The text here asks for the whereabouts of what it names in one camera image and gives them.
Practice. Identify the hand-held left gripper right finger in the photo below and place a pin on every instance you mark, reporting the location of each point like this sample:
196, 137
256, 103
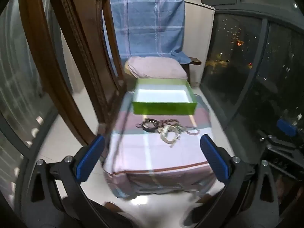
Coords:
215, 158

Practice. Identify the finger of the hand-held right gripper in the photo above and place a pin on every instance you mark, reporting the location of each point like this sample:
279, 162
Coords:
286, 126

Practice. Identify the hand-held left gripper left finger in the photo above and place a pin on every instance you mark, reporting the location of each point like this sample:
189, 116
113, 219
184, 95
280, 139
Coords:
91, 158

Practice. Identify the green cardboard box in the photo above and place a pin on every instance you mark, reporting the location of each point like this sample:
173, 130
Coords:
163, 104

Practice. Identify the striped pink cloth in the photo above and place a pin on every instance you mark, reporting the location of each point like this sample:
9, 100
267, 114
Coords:
156, 156

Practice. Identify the dark framed glass window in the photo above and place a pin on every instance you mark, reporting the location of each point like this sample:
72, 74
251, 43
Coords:
249, 64

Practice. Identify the dark wooden bench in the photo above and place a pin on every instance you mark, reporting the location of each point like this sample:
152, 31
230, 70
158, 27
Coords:
193, 63

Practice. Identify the glass sliding door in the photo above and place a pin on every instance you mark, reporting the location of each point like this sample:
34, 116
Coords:
21, 87

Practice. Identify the carved wooden chair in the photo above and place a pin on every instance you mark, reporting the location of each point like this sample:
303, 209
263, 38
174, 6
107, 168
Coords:
71, 59

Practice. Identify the pink pillow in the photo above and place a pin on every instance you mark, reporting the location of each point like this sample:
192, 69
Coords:
156, 67

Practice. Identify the blue plaid cloth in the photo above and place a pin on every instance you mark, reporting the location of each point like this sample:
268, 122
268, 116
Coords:
147, 23

